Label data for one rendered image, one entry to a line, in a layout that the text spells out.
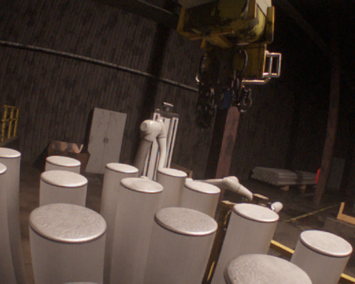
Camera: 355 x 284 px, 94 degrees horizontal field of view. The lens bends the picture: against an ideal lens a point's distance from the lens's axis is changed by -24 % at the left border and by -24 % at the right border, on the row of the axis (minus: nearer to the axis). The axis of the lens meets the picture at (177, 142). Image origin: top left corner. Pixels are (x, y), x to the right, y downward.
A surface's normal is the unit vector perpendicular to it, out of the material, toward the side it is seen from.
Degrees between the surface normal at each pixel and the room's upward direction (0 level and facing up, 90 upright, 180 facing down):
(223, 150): 90
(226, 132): 90
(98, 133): 90
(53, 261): 90
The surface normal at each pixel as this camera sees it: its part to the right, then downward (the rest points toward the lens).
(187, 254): 0.14, 0.06
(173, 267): -0.17, 0.00
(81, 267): 0.69, 0.15
